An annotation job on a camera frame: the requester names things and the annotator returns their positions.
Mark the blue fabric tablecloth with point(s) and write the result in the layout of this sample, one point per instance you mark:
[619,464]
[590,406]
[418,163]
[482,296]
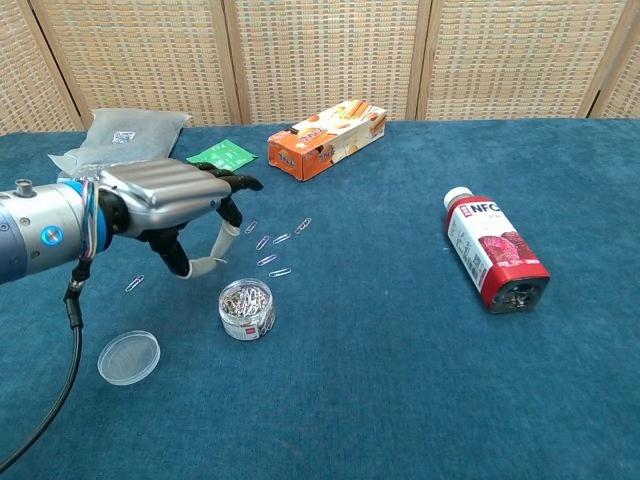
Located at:
[380,360]

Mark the grey plastic pouch bag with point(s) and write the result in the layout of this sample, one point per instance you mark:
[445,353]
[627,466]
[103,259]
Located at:
[135,135]

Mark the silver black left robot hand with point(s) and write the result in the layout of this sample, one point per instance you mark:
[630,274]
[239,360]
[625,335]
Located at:
[165,192]

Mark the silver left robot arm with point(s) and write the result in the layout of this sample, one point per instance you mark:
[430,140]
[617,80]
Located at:
[40,230]

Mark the clear jar of paperclips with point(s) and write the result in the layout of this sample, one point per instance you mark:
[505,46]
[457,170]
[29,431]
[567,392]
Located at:
[246,310]

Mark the woven rattan folding screen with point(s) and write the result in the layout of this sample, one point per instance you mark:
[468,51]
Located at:
[325,55]

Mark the clear round plastic lid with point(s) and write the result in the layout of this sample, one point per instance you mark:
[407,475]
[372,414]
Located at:
[128,357]

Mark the red NFC juice bottle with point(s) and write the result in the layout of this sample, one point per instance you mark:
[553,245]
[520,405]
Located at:
[492,250]

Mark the green sachet packet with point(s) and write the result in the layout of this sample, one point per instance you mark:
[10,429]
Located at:
[222,157]

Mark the orange biscuit box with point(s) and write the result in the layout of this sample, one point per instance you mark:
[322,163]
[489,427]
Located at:
[325,142]

